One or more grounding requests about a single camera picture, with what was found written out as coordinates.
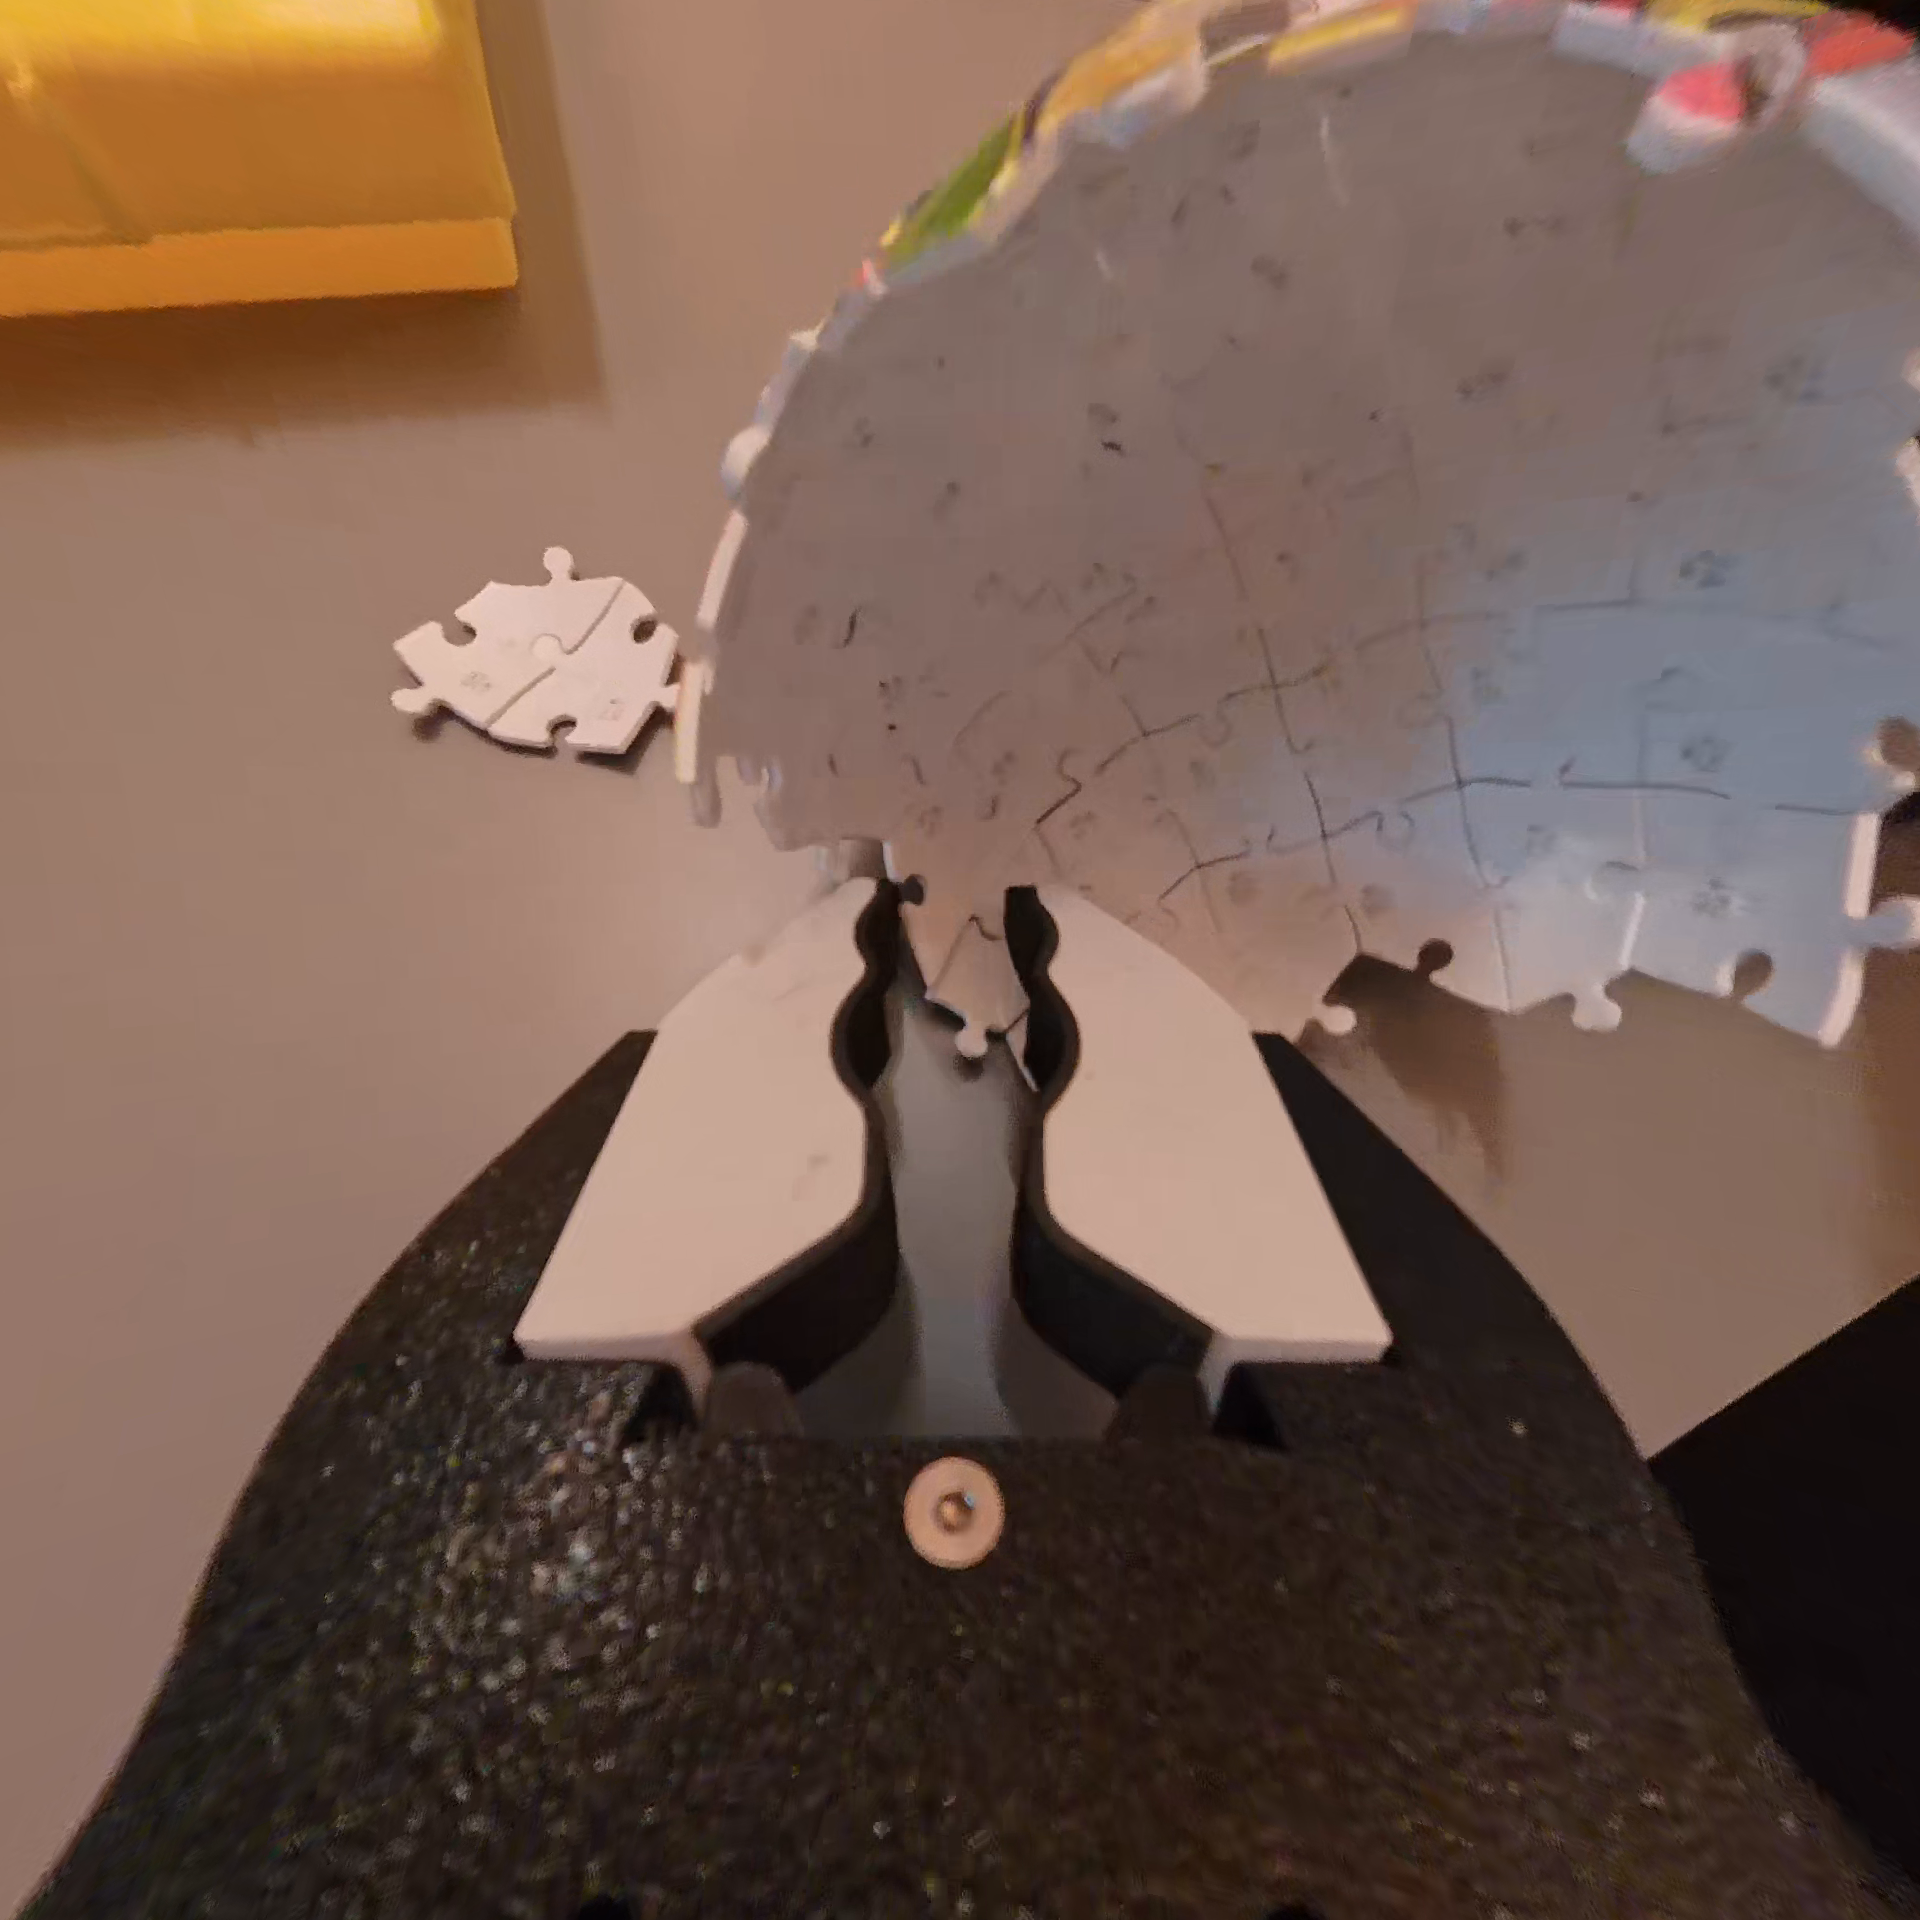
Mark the joined pair of puzzle pieces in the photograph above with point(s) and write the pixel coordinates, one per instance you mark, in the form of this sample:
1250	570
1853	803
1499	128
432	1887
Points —
541	660

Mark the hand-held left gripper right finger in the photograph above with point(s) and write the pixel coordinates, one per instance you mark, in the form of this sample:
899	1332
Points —
1200	1184

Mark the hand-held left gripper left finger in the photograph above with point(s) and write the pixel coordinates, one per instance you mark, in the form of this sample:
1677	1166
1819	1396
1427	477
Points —
704	1170

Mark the curved jigsaw puzzle piece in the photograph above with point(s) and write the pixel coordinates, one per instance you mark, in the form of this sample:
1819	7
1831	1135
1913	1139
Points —
968	974

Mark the partly built puzzle ball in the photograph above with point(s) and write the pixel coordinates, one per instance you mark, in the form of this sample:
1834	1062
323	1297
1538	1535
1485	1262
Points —
1274	525

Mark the yellow plastic bin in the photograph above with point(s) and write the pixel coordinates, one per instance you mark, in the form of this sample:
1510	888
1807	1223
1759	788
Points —
225	151

